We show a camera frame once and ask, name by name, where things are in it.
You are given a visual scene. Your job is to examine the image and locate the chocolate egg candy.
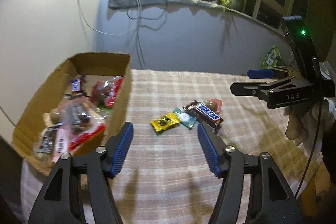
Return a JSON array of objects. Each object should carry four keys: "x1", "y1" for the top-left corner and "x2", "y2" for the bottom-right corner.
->
[{"x1": 205, "y1": 98, "x2": 223, "y2": 114}]

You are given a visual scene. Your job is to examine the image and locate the green yellow snack packet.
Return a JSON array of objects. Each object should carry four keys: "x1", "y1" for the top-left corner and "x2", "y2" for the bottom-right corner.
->
[{"x1": 95, "y1": 105, "x2": 112, "y2": 119}]

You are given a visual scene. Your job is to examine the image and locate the chocolate muffin clear wrapper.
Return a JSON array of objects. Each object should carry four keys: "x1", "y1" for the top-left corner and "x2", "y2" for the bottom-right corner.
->
[{"x1": 59, "y1": 97, "x2": 106, "y2": 151}]

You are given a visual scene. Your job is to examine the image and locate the snickers bar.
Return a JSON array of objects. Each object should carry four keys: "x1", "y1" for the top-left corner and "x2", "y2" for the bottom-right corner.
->
[
  {"x1": 71, "y1": 75, "x2": 86, "y2": 96},
  {"x1": 183, "y1": 100, "x2": 223, "y2": 135}
]

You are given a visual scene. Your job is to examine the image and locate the pink white snack packet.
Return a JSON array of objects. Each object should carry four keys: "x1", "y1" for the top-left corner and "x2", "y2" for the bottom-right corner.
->
[{"x1": 52, "y1": 128, "x2": 68, "y2": 163}]

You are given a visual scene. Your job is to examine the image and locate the yellow candy packet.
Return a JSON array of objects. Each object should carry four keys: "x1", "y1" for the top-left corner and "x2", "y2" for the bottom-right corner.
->
[{"x1": 150, "y1": 112, "x2": 180, "y2": 134}]

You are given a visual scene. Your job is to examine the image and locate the green snack bag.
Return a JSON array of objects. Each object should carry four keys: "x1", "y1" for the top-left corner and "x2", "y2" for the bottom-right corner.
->
[{"x1": 260, "y1": 46, "x2": 282, "y2": 69}]

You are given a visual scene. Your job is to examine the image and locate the white cloth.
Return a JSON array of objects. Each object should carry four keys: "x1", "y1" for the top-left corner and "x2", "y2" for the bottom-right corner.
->
[{"x1": 284, "y1": 97, "x2": 335, "y2": 159}]

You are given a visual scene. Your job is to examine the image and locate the teal mint candy packet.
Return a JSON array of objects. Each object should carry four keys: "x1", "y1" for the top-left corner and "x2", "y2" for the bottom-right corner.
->
[{"x1": 173, "y1": 107, "x2": 197, "y2": 130}]

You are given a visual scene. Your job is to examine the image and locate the plaid table cloth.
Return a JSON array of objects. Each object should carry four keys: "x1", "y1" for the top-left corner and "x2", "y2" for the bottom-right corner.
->
[{"x1": 20, "y1": 69, "x2": 324, "y2": 224}]

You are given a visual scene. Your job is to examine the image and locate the black snack packet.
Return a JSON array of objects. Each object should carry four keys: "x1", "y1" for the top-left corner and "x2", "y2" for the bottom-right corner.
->
[{"x1": 37, "y1": 126, "x2": 59, "y2": 154}]

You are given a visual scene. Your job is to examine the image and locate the brown cardboard box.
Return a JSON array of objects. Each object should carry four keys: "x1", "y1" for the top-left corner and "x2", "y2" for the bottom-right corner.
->
[{"x1": 13, "y1": 52, "x2": 131, "y2": 175}]

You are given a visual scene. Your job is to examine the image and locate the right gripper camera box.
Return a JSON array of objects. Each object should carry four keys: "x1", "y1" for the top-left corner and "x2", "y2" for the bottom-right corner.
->
[{"x1": 280, "y1": 15, "x2": 321, "y2": 83}]

